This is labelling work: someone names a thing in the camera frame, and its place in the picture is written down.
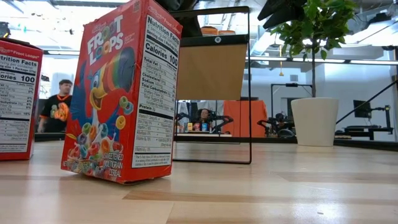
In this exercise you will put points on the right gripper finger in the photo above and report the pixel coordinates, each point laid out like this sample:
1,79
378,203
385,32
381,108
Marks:
273,9
289,17

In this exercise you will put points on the orange cereal box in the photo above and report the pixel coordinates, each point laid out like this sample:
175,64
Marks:
227,32
209,31

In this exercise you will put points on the red Froot Loops box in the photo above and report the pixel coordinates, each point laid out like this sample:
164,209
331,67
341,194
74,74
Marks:
18,93
109,93

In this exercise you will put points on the black background robot arm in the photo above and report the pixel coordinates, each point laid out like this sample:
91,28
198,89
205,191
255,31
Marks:
276,123

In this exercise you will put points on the wooden shelf with black legs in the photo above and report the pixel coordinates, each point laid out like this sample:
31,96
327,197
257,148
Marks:
211,71

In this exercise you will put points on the green leafy plant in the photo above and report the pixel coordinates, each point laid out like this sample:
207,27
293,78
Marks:
311,31

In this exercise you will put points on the yellow hanging tag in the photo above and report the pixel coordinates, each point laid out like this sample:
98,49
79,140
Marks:
280,73

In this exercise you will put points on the black metal gantry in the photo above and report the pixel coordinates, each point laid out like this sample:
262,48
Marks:
292,84

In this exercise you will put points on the long ceiling light strip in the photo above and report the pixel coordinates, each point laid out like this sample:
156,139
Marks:
367,61

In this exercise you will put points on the white plant pot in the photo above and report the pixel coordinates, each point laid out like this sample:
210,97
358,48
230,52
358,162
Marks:
314,121

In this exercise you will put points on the orange cloth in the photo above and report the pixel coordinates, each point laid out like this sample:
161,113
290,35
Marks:
245,119

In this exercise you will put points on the seated person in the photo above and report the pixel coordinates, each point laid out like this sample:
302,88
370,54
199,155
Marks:
203,116

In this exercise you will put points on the black monitor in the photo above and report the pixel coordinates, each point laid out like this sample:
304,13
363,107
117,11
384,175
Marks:
360,109

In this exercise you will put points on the black diagonal strut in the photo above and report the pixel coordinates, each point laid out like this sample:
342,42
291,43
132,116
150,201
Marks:
367,104

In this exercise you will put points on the small yellow box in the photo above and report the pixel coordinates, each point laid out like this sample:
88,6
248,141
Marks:
190,126

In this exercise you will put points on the small red box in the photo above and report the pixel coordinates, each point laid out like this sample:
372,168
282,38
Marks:
196,126

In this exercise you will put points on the small blue box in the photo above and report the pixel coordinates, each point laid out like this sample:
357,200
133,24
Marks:
204,126

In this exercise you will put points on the black desk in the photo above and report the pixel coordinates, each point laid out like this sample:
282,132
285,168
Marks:
367,129

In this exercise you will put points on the standing person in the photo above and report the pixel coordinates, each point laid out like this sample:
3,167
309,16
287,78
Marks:
57,109

